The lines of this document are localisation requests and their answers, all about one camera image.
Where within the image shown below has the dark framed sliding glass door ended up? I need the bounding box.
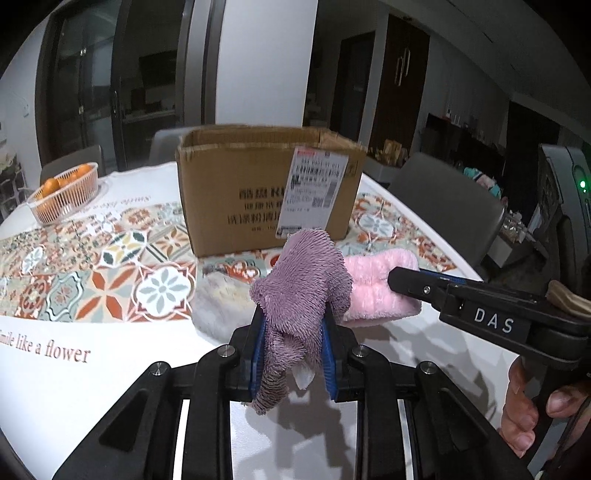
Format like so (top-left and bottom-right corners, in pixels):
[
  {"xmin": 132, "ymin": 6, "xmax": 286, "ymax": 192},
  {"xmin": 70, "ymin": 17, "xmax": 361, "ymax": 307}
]
[{"xmin": 34, "ymin": 0, "xmax": 227, "ymax": 172}]

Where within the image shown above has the clear plastic basket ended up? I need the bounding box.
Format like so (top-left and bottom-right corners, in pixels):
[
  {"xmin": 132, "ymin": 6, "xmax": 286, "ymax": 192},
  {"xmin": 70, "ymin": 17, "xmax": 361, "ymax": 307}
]
[{"xmin": 26, "ymin": 161, "xmax": 101, "ymax": 226}]

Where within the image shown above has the brown cardboard box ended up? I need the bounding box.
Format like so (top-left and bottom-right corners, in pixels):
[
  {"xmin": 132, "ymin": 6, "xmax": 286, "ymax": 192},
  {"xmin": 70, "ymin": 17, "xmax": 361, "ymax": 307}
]
[{"xmin": 177, "ymin": 126, "xmax": 369, "ymax": 258}]

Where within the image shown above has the pile of oranges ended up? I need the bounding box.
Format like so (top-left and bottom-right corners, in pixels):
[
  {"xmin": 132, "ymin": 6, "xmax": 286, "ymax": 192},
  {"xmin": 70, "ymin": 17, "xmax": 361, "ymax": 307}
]
[{"xmin": 34, "ymin": 165, "xmax": 93, "ymax": 222}]

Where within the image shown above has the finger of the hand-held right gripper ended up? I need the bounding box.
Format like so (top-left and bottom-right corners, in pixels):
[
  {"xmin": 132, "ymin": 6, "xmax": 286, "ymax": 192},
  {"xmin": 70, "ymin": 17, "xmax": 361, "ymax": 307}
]
[
  {"xmin": 387, "ymin": 267, "xmax": 468, "ymax": 319},
  {"xmin": 416, "ymin": 270, "xmax": 483, "ymax": 288}
]

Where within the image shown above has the dark low sideboard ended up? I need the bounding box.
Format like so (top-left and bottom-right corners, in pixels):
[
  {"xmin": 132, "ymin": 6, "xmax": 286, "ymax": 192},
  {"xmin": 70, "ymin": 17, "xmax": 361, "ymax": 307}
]
[{"xmin": 425, "ymin": 111, "xmax": 509, "ymax": 182}]

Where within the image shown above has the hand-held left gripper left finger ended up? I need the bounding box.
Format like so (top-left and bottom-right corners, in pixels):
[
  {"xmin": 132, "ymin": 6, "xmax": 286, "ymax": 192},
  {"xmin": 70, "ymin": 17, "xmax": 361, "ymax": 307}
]
[{"xmin": 53, "ymin": 308, "xmax": 269, "ymax": 480}]

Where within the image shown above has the grey fuzzy cloth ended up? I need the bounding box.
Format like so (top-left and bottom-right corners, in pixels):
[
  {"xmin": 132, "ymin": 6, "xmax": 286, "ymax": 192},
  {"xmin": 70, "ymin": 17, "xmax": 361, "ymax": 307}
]
[{"xmin": 191, "ymin": 272, "xmax": 264, "ymax": 344}]

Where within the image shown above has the purple fuzzy sock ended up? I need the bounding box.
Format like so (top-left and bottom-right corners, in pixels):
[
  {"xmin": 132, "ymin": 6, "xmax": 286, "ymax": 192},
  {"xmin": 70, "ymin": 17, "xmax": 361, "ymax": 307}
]
[{"xmin": 249, "ymin": 228, "xmax": 354, "ymax": 416}]

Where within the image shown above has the pink fuzzy sock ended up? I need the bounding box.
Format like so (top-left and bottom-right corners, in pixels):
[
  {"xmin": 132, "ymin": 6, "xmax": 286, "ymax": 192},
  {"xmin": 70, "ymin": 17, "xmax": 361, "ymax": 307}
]
[{"xmin": 342, "ymin": 251, "xmax": 422, "ymax": 329}]

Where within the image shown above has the grey dining chair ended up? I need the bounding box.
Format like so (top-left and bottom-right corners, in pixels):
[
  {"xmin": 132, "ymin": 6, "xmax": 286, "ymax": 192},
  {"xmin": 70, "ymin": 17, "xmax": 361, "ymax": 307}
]
[
  {"xmin": 41, "ymin": 144, "xmax": 103, "ymax": 184},
  {"xmin": 148, "ymin": 124, "xmax": 218, "ymax": 164},
  {"xmin": 388, "ymin": 152, "xmax": 506, "ymax": 278}
]

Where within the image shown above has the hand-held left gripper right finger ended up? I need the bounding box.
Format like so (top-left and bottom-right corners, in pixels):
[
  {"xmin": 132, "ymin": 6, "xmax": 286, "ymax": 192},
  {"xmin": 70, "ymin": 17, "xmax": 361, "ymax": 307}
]
[{"xmin": 322, "ymin": 314, "xmax": 534, "ymax": 480}]

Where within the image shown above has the small storage shelf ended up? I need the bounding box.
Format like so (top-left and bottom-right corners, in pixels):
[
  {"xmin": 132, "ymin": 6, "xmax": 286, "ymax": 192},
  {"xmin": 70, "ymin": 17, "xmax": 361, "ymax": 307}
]
[{"xmin": 0, "ymin": 150, "xmax": 24, "ymax": 219}]

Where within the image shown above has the dark tall cabinet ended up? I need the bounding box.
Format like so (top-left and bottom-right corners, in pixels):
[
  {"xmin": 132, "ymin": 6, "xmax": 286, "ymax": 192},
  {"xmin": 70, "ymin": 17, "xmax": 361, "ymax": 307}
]
[{"xmin": 369, "ymin": 14, "xmax": 431, "ymax": 154}]

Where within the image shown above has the teal patterned garment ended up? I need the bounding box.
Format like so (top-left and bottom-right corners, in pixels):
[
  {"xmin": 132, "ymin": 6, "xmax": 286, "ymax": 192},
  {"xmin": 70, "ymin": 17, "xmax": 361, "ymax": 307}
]
[{"xmin": 464, "ymin": 167, "xmax": 505, "ymax": 197}]

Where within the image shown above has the person's right hand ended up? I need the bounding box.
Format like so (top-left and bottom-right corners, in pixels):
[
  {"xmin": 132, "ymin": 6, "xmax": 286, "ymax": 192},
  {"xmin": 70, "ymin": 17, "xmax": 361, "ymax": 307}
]
[{"xmin": 501, "ymin": 356, "xmax": 591, "ymax": 459}]

